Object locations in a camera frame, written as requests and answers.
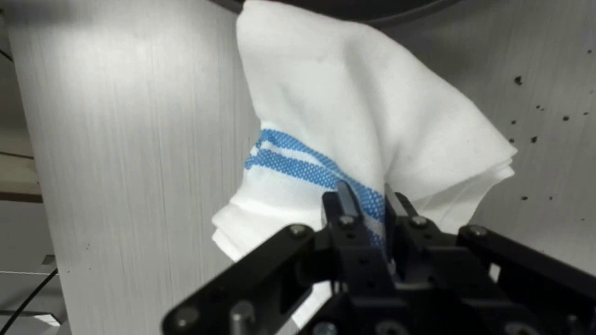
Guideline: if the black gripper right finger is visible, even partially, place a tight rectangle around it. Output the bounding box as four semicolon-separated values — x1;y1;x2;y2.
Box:
384;191;596;325

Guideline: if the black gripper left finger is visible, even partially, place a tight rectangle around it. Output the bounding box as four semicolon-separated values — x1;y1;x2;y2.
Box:
163;180;395;335

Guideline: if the white towel with blue stripes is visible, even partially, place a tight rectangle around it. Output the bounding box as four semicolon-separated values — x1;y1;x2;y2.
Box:
209;0;520;263

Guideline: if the black frying pan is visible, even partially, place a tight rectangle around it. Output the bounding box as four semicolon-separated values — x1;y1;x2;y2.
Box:
209;0;451;27

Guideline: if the black floor cable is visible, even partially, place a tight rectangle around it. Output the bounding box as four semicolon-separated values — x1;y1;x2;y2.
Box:
0;265;62;335

